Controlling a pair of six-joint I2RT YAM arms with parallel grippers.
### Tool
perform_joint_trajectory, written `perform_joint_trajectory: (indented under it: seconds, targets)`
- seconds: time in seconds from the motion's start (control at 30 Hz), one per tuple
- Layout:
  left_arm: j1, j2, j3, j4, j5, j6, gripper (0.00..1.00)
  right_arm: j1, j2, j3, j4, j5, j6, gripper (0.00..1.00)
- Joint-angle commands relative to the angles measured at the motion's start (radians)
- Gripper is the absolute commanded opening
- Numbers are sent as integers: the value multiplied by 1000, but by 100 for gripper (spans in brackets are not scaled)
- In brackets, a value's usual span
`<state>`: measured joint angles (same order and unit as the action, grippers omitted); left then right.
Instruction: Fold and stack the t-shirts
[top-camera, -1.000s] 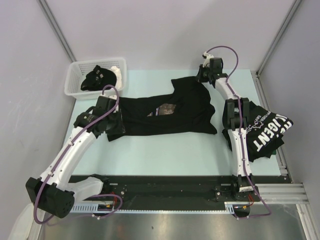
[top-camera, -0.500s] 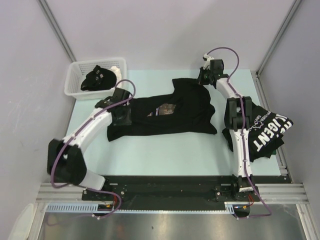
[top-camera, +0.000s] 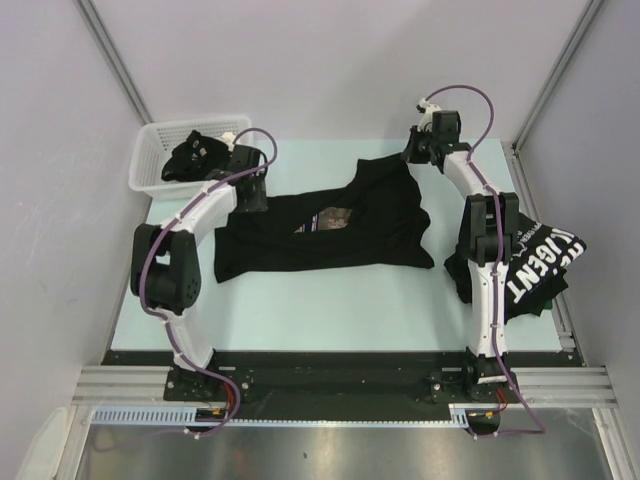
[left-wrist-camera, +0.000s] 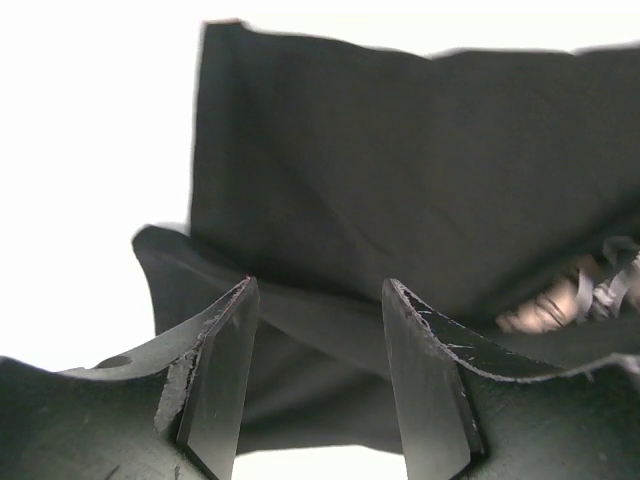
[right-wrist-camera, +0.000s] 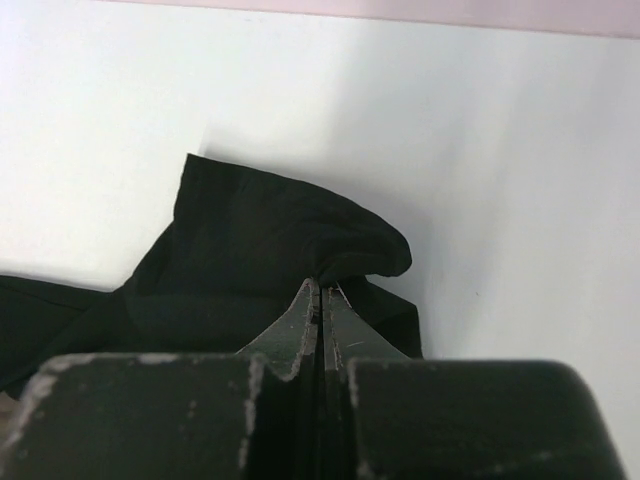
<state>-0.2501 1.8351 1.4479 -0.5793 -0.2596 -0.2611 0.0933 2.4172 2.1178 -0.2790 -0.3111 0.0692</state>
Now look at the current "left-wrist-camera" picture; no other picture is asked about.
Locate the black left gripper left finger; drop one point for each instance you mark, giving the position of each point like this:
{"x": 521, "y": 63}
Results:
{"x": 170, "y": 408}

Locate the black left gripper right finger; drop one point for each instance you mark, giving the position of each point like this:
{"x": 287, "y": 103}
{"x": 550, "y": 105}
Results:
{"x": 469, "y": 408}

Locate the black graphic t-shirt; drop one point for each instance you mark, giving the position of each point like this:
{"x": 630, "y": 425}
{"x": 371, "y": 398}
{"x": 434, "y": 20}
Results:
{"x": 322, "y": 169}

